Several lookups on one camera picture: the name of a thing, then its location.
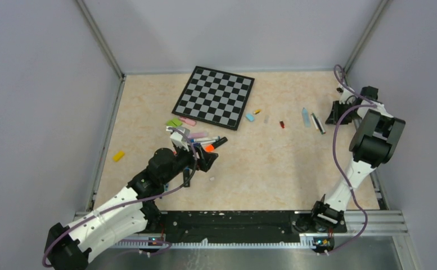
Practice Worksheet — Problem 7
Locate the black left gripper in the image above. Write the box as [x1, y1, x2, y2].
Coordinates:
[161, 141, 218, 185]

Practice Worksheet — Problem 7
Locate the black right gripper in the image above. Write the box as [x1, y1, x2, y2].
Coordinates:
[325, 101, 362, 125]

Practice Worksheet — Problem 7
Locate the black highlighter orange cap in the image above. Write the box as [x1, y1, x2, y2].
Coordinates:
[204, 137, 228, 152]

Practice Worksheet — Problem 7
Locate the green ink clear pen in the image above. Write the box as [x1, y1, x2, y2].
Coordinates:
[311, 113, 326, 134]

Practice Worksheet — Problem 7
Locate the white marker yellow end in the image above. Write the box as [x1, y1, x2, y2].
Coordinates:
[311, 114, 319, 130]

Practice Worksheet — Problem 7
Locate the light blue highlighter body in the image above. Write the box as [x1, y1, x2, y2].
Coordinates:
[301, 107, 311, 128]

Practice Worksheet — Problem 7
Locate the light blue highlighter cap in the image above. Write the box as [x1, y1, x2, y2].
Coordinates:
[245, 114, 255, 122]

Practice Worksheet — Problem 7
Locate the black highlighter blue cap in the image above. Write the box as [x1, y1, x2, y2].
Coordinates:
[183, 169, 191, 188]

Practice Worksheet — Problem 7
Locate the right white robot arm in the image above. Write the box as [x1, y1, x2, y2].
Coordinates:
[294, 86, 406, 233]

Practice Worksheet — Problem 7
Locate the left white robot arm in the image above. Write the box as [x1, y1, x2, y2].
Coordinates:
[42, 145, 219, 269]

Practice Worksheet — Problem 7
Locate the pale purple highlighter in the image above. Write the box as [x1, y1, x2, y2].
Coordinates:
[188, 132, 208, 139]

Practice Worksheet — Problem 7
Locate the pink highlighter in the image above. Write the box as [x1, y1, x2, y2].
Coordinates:
[178, 116, 196, 127]

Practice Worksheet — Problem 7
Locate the black grey chessboard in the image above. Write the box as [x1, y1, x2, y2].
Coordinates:
[172, 66, 255, 131]

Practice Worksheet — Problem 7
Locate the yellow highlighter cap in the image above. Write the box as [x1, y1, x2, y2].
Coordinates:
[112, 151, 125, 162]

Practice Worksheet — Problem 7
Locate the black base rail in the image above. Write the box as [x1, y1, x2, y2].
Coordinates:
[125, 210, 348, 235]

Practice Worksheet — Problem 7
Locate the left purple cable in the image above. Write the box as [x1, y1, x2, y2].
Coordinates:
[42, 127, 200, 268]

